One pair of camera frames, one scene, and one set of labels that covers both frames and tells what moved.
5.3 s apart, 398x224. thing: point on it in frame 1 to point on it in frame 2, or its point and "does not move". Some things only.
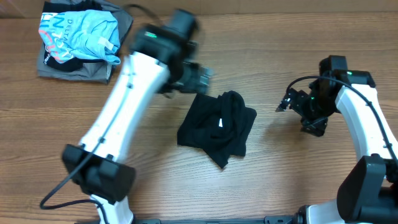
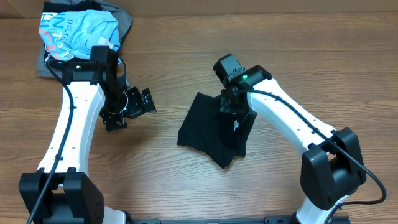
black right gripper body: [315, 116] to [236, 107]
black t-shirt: [220, 125] does not move
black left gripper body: [188, 79] to [134, 107]
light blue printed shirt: [71, 35] does not move
